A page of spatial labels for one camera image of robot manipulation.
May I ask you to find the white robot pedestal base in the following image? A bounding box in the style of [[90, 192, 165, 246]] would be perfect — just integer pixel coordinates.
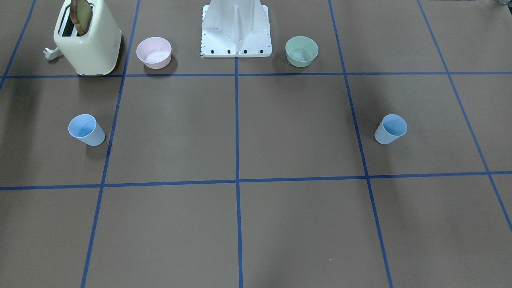
[[200, 0, 272, 58]]

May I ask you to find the light blue cup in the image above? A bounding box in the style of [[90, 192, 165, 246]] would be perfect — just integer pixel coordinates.
[[374, 114, 408, 145], [68, 114, 106, 146]]

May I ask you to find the pink plastic bowl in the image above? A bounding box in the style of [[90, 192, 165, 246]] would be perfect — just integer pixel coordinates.
[[136, 37, 172, 69]]

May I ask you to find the white toaster power plug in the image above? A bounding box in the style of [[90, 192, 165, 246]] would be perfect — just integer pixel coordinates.
[[43, 47, 60, 61]]

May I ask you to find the green plastic bowl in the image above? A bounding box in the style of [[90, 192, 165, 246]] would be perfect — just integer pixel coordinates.
[[285, 35, 319, 68]]

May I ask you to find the cream two-slot toaster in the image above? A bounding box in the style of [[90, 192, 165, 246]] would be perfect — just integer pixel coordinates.
[[53, 0, 122, 76]]

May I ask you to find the brown toast slice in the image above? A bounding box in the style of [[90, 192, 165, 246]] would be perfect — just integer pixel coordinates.
[[70, 0, 93, 36]]

